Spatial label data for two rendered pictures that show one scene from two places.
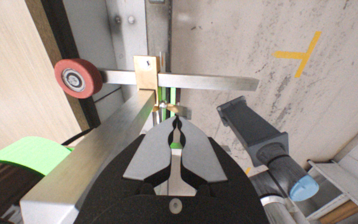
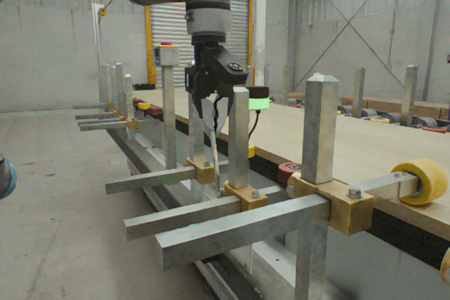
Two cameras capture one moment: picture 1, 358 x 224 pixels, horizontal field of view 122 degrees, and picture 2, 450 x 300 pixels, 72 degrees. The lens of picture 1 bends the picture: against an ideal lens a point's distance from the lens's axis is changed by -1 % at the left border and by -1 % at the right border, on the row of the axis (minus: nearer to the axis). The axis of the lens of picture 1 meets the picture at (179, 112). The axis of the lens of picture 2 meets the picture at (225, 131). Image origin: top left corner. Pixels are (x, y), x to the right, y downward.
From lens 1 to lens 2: 0.58 m
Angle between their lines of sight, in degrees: 54
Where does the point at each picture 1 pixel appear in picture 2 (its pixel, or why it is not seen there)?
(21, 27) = (342, 175)
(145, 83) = (246, 189)
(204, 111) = not seen: outside the picture
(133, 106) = (241, 149)
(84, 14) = (355, 250)
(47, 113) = not seen: hidden behind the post
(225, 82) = (167, 213)
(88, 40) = (333, 232)
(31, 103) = not seen: hidden behind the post
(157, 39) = (270, 281)
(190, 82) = (205, 204)
